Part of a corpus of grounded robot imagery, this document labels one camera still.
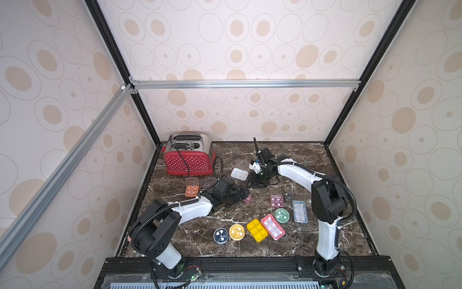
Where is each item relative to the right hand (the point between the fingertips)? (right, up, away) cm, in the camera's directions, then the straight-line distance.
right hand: (255, 184), depth 92 cm
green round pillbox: (+12, -14, -5) cm, 19 cm away
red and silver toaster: (-31, +18, 0) cm, 35 cm away
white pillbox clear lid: (-6, +10, +17) cm, 20 cm away
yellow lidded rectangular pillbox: (0, -20, -9) cm, 22 cm away
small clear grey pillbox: (+18, -5, +3) cm, 19 cm away
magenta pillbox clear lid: (+11, -8, 0) cm, 14 cm away
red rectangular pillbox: (+8, -20, -9) cm, 24 cm away
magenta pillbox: (-4, -8, +1) cm, 9 cm away
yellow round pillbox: (-10, -21, -9) cm, 25 cm away
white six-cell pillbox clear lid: (-26, +1, +8) cm, 27 cm away
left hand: (-3, -4, -6) cm, 8 cm away
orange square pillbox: (-34, -2, +5) cm, 34 cm away
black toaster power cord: (-37, +13, 0) cm, 39 cm away
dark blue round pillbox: (-17, -21, -11) cm, 30 cm away
